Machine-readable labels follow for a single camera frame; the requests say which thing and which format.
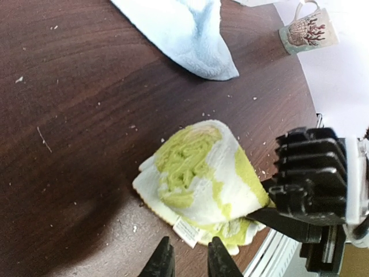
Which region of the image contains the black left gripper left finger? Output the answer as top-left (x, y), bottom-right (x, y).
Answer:
top-left (139, 236), bottom-right (175, 277)

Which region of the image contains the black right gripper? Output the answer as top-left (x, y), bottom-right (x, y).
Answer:
top-left (246, 178), bottom-right (346, 273)

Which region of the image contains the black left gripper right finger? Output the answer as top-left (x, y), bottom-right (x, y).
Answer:
top-left (207, 237), bottom-right (243, 277)

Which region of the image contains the green patterned towel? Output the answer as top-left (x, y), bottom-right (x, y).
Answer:
top-left (133, 119), bottom-right (271, 255)

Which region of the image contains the beige patterned mug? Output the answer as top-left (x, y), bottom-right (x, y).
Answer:
top-left (278, 1), bottom-right (339, 55)

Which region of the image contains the light blue towel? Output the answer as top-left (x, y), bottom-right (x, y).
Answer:
top-left (113, 0), bottom-right (239, 81)

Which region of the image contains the aluminium front rail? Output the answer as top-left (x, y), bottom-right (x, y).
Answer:
top-left (243, 227), bottom-right (302, 277)

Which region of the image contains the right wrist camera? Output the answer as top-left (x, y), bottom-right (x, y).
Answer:
top-left (268, 128), bottom-right (368, 248)

